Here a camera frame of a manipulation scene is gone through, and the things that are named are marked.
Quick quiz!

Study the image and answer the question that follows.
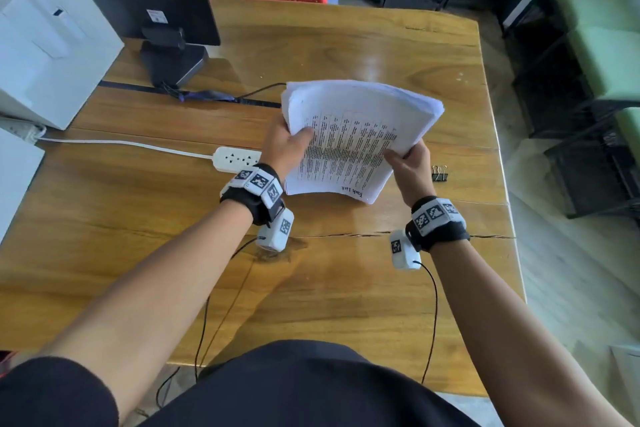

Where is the person's left hand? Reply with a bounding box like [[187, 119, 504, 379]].
[[259, 113, 316, 182]]

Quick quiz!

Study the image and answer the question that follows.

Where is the person's right hand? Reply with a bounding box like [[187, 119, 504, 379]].
[[382, 139, 437, 209]]

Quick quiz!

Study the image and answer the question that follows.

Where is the pile of printed papers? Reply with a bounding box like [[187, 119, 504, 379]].
[[279, 79, 446, 206]]

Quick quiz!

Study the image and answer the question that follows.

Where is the person's right forearm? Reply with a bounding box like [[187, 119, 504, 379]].
[[429, 239, 633, 427]]

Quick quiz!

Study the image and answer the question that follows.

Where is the person's left forearm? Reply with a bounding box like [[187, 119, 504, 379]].
[[39, 199, 253, 427]]

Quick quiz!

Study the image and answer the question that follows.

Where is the person's black shirt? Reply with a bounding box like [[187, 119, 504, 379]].
[[0, 339, 481, 427]]

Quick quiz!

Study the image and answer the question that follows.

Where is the white power strip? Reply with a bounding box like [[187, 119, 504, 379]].
[[212, 146, 263, 174]]

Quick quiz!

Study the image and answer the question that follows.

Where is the left wristband with markers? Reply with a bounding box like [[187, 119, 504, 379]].
[[219, 163, 286, 228]]

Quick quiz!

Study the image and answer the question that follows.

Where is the wristband with markers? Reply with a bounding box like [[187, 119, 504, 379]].
[[405, 195, 471, 254], [219, 163, 286, 228]]

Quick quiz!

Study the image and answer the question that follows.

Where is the right wristband with markers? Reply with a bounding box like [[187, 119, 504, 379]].
[[405, 195, 471, 254]]

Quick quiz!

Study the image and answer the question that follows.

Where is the row of green cushioned stools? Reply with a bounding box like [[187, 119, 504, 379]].
[[345, 0, 640, 228]]

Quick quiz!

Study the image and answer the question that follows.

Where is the large white box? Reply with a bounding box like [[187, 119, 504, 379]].
[[0, 0, 125, 131]]

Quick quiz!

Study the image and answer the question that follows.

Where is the white extension socket block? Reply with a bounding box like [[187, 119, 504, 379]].
[[0, 115, 47, 145]]

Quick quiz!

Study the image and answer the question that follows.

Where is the white cabinet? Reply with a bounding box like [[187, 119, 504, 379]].
[[609, 344, 640, 427]]

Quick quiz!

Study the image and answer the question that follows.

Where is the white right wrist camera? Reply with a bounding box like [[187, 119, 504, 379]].
[[389, 230, 423, 272]]

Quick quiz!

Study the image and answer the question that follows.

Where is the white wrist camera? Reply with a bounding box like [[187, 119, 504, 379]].
[[389, 230, 423, 272], [255, 207, 296, 254]]

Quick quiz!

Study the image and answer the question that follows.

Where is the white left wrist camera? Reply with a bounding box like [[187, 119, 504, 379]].
[[255, 207, 296, 254]]

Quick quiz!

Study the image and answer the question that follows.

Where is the black monitor cable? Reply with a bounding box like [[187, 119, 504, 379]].
[[159, 81, 289, 105]]

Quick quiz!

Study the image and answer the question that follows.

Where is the black right camera cable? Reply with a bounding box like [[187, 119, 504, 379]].
[[419, 261, 439, 385]]

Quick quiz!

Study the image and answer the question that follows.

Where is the black camera cable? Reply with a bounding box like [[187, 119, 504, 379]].
[[155, 236, 266, 410], [419, 261, 439, 385]]

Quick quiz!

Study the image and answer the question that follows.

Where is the white power strip cable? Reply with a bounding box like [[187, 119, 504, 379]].
[[37, 137, 216, 161]]

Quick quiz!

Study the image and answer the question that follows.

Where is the black left camera cable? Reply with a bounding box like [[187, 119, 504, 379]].
[[155, 236, 266, 410]]

